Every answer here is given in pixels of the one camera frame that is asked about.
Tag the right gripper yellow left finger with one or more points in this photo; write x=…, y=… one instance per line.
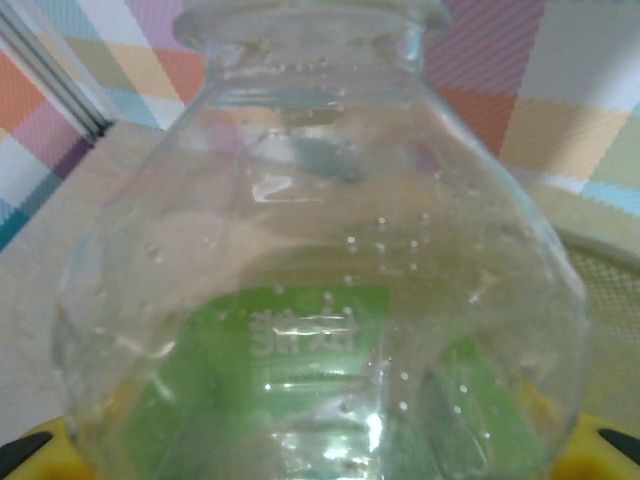
x=30, y=455

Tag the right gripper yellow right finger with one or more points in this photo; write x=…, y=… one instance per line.
x=610, y=450

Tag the clear green label plastic bottle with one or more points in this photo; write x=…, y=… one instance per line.
x=320, y=225

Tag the silver mesh waste bin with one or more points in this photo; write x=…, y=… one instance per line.
x=615, y=325

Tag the green translucent trash bin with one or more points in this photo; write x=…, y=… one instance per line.
x=610, y=240

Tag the aluminium frame post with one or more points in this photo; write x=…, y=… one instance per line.
x=55, y=75

